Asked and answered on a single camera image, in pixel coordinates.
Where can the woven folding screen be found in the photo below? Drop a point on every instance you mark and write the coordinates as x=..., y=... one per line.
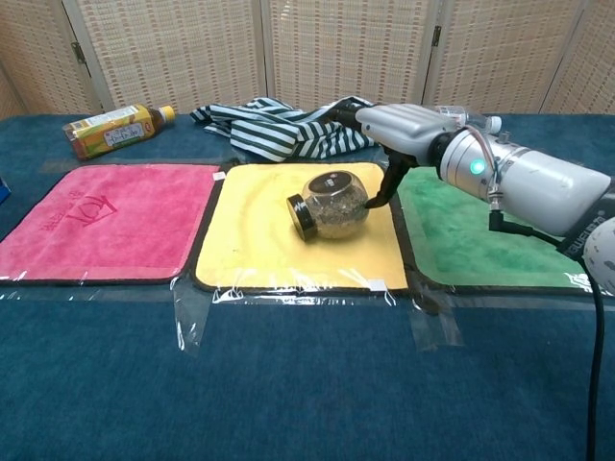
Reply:
x=307, y=53

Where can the yellow towel mat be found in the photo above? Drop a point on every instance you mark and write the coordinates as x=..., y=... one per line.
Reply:
x=259, y=240

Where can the clear jar with black lid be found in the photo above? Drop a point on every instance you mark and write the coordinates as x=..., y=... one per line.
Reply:
x=336, y=206

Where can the striped green white cloth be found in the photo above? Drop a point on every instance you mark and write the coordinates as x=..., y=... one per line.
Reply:
x=288, y=127

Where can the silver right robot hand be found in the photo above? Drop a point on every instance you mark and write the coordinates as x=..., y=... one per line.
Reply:
x=403, y=132

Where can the pink towel mat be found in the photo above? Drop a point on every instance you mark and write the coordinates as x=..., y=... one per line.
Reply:
x=120, y=221

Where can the green towel mat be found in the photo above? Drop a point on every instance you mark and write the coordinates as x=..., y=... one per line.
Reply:
x=461, y=235

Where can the clear water bottle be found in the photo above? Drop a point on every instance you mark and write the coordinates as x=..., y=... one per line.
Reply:
x=473, y=117

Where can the yellow tea bottle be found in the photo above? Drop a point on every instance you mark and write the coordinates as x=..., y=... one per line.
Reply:
x=113, y=132

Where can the blue box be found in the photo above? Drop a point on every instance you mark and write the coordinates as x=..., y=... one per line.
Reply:
x=4, y=191

